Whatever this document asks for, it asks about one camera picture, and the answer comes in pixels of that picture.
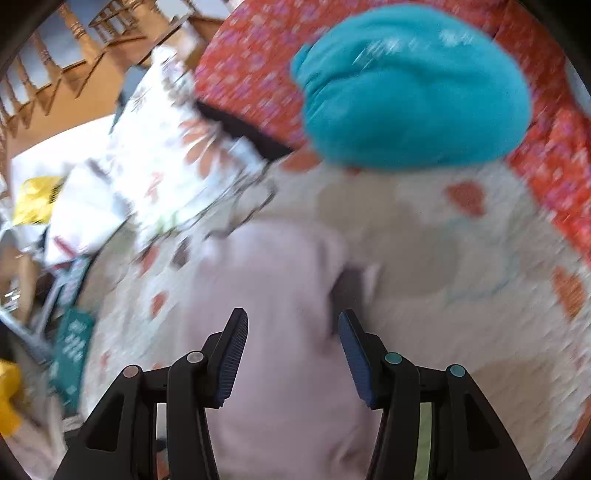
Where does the yellow bag on table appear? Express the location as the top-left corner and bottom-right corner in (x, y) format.
(13, 176), (65, 225)

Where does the yellow cloth on floor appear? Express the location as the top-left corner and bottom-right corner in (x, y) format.
(0, 359), (22, 437)

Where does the pale pink small garment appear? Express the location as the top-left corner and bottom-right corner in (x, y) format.
(176, 219), (379, 479)

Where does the teal fluffy cushion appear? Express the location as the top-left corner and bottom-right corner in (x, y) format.
(290, 3), (533, 170)

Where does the teal box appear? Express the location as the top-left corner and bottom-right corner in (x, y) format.
(48, 257), (96, 416)

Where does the wooden stair railing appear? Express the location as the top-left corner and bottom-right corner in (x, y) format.
(1, 1), (223, 172)

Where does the white floral pillow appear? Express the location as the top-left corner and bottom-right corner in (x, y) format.
(104, 46), (266, 251)

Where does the red floral blanket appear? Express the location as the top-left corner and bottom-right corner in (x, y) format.
(195, 1), (590, 256)

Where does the heart patterned quilt bedspread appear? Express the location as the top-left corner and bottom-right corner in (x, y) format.
(80, 162), (590, 479)

